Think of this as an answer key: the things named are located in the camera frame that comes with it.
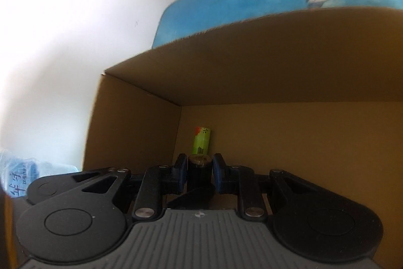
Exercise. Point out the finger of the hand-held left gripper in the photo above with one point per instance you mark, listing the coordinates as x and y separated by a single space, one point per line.
105 172

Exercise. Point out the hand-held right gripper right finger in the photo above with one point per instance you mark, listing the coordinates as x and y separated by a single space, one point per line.
217 175

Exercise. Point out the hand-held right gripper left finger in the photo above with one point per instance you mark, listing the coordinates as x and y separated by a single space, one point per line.
183 175

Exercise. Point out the black cylinder with metal clip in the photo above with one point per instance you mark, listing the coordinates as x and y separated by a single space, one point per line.
199 176

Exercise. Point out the brown cardboard box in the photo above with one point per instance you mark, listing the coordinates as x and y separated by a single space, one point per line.
267 67

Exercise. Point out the clear plastic bag blue print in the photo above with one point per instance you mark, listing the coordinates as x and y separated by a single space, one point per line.
28 169

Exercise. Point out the green glue stick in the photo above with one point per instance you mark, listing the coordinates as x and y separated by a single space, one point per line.
201 139

